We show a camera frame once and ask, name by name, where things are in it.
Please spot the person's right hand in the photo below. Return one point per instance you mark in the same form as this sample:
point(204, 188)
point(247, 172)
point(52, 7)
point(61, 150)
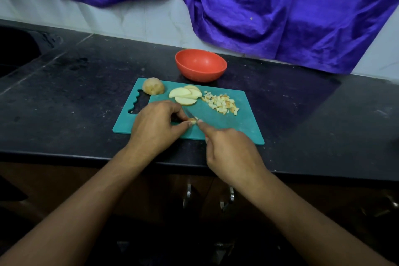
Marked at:
point(232, 153)

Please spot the person's left hand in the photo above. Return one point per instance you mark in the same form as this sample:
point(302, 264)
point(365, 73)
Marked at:
point(153, 130)

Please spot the teal plastic cutting board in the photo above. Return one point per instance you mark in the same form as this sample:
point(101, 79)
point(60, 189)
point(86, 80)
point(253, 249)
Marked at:
point(249, 128)

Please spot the whole brown potato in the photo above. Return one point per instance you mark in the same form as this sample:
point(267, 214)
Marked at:
point(193, 122)

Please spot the brown potato half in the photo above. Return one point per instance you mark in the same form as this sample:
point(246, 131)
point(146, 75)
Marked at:
point(153, 86)

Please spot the pile of diced apple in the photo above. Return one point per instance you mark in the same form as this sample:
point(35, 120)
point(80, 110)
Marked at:
point(220, 103)

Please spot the orange bowl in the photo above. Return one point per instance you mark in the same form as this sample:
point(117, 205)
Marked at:
point(201, 65)

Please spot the person's left forearm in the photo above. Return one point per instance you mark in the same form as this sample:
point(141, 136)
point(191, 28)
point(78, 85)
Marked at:
point(62, 219)

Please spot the person's right forearm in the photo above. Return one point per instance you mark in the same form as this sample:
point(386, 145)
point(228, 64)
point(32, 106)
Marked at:
point(318, 231)

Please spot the purple cloth curtain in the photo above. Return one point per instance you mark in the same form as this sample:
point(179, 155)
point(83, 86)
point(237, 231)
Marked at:
point(280, 7)

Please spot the dark kitchen sink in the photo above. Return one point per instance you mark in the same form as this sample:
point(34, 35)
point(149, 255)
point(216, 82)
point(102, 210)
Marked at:
point(18, 50)

